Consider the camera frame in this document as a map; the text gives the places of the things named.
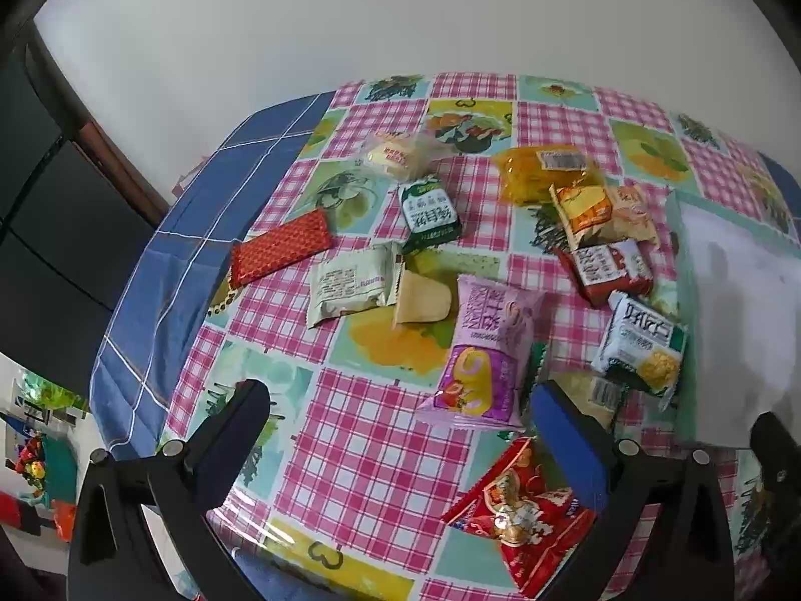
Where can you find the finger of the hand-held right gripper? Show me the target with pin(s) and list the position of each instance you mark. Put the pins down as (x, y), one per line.
(779, 451)

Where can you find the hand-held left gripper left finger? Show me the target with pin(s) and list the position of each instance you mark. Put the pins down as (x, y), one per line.
(238, 426)

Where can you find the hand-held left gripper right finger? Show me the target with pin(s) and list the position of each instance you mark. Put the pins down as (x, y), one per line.
(566, 444)

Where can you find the red white biscuit packet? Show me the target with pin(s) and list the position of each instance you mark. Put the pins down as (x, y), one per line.
(610, 269)

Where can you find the red patterned foil packet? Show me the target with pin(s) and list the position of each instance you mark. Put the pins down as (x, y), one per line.
(278, 249)

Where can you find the pale jelly cup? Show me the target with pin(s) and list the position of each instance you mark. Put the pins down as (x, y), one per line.
(425, 300)

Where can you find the clear cake packet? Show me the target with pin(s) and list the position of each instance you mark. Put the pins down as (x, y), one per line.
(391, 156)

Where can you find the beige snack packet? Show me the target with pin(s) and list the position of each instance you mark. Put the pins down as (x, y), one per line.
(594, 391)

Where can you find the red gold snack packet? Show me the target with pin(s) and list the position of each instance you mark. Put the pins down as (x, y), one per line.
(538, 532)

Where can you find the white blue corn packet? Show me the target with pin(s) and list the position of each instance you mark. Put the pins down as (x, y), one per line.
(638, 344)

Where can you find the purple snack packet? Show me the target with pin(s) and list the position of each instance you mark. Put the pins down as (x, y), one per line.
(485, 350)

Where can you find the pink checked fruit-print tablecloth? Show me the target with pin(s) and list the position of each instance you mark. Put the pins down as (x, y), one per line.
(375, 451)

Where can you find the pale green snack packet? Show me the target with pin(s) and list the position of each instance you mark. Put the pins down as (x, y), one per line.
(350, 285)

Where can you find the orange red object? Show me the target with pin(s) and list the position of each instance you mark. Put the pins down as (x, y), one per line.
(64, 521)

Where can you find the colourful small objects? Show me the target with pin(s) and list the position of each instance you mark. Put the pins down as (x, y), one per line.
(30, 463)

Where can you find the orange cream snack packet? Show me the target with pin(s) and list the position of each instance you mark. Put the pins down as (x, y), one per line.
(594, 213)

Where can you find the green white biscuit packet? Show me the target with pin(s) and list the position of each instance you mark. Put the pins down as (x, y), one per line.
(428, 213)

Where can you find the dark cabinet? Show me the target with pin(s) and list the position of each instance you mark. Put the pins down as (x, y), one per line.
(50, 231)

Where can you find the yellow translucent snack packet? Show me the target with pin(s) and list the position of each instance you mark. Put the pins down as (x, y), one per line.
(532, 175)

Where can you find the brown wooden frame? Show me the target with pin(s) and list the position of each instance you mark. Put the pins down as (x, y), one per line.
(119, 163)

